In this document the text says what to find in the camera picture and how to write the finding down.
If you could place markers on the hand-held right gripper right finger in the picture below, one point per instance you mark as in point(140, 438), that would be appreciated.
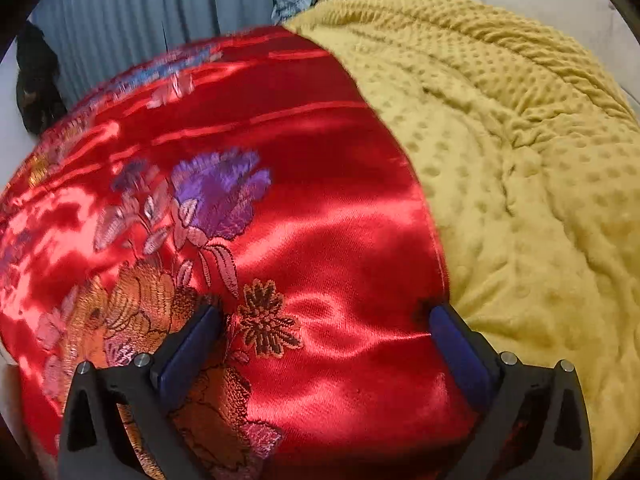
point(460, 355)

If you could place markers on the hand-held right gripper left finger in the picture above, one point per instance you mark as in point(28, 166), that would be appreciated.
point(187, 360)

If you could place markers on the red floral satin quilt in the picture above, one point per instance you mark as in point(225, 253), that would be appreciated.
point(300, 220)

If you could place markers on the yellow dotted blanket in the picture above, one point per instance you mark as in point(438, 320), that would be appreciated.
point(525, 185)

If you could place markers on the black hanging clothes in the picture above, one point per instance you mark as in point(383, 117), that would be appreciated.
point(37, 80)

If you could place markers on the blue curtain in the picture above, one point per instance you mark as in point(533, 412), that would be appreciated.
point(150, 10)

